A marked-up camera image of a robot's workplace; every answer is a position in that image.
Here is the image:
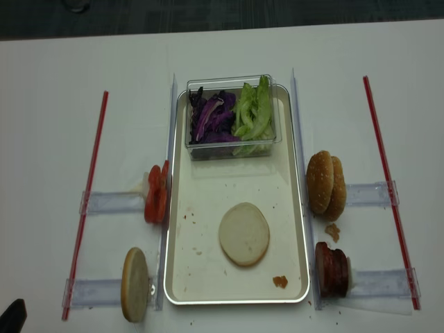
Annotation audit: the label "right red strip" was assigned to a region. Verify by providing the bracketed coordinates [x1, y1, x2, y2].
[363, 76, 422, 311]

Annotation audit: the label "bun bottom on tray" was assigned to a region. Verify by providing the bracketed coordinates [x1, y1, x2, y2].
[218, 202, 271, 267]

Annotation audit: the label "right long clear rail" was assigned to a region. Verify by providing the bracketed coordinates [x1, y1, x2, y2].
[291, 68, 323, 311]

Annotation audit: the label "white rectangular tray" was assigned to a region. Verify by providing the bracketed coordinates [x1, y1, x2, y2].
[164, 85, 310, 305]

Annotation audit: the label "rear sesame bun top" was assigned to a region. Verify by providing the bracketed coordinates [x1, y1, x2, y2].
[324, 156, 347, 222]

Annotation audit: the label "front sesame bun top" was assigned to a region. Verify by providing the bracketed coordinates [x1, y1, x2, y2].
[306, 151, 334, 214]

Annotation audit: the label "clear plastic salad container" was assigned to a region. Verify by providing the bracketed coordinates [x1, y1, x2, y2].
[183, 74, 282, 160]

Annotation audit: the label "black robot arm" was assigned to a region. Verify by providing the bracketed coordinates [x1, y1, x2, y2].
[0, 298, 27, 333]

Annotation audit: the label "white tomato pusher block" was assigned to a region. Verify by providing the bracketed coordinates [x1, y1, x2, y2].
[130, 172, 150, 200]

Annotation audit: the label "green lettuce leaves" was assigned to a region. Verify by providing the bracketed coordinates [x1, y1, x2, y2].
[231, 75, 275, 157]

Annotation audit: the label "clear tomato holder rail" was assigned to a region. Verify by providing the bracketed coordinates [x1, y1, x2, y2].
[79, 191, 145, 215]

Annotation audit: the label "rear meat patties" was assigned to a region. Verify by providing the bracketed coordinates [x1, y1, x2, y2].
[329, 249, 350, 298]

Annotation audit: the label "upright bun bottom slice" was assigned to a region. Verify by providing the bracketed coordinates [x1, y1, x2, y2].
[121, 247, 149, 323]

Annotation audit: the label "front meat patty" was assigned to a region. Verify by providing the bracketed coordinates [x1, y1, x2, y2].
[315, 242, 332, 297]

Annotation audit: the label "clear bun top holder rail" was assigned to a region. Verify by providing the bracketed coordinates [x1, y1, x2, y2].
[345, 181, 400, 207]

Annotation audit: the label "clear bun bottom holder rail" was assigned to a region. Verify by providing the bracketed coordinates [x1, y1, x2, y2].
[61, 276, 155, 308]

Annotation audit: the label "red strip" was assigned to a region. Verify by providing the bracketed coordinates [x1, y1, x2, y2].
[363, 76, 422, 311]
[62, 91, 109, 322]

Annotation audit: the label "white patty pusher block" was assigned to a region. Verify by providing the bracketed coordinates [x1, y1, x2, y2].
[346, 257, 355, 292]

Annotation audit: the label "purple cabbage leaves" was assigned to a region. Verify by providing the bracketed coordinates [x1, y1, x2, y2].
[188, 87, 240, 145]

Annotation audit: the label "clear patty holder rail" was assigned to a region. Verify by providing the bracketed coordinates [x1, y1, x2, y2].
[347, 268, 421, 298]

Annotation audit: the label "left long clear rail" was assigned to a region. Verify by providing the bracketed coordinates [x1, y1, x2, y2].
[153, 74, 178, 311]

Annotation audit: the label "meat crumb on table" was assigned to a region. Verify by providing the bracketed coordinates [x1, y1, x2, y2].
[325, 223, 341, 243]

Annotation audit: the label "clear bun holder rail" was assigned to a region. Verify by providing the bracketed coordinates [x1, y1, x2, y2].
[61, 276, 155, 308]
[345, 181, 400, 207]

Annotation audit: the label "left red strip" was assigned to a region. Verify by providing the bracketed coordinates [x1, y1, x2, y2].
[62, 91, 109, 322]

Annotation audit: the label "dark round floor object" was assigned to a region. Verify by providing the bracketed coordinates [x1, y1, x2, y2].
[61, 0, 92, 14]

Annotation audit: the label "long clear rail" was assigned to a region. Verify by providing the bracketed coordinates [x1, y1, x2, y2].
[153, 74, 178, 311]
[291, 68, 323, 311]

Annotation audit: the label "meat crumb on tray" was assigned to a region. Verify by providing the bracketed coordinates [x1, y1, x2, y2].
[273, 275, 288, 289]

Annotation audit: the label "sesame bun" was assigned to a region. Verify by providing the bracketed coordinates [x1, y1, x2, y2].
[306, 151, 334, 214]
[324, 156, 347, 222]

